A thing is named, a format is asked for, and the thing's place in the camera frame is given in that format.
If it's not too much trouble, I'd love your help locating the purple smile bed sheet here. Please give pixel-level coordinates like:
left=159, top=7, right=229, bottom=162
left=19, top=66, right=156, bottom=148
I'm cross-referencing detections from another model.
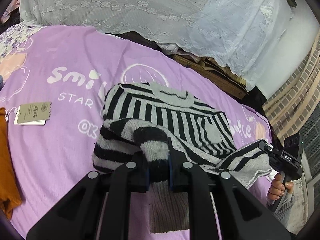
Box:
left=1, top=25, right=271, bottom=237

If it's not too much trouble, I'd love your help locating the purple floral bedding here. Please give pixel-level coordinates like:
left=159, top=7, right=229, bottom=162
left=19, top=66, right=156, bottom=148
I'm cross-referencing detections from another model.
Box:
left=0, top=23, right=43, bottom=60

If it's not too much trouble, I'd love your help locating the beige clothing hang tag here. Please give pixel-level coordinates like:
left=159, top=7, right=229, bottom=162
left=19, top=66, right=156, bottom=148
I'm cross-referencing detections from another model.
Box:
left=14, top=101, right=52, bottom=126

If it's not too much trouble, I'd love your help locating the white lace cover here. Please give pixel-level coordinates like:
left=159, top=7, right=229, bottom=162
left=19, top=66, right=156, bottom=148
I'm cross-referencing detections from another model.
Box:
left=20, top=0, right=292, bottom=90

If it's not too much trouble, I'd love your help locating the orange garment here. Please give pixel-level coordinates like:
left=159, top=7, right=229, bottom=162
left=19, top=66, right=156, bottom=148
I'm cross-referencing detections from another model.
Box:
left=0, top=108, right=22, bottom=220

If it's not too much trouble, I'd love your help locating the white folded cloth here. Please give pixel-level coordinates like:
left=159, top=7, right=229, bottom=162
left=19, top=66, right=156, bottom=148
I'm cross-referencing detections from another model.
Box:
left=157, top=43, right=179, bottom=55

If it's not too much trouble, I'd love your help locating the person right hand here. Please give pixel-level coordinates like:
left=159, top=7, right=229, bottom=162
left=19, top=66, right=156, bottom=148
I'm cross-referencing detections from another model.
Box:
left=267, top=173, right=294, bottom=200

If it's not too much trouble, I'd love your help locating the black grey striped sweater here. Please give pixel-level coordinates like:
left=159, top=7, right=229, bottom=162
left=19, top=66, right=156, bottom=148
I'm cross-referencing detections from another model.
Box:
left=92, top=82, right=271, bottom=233

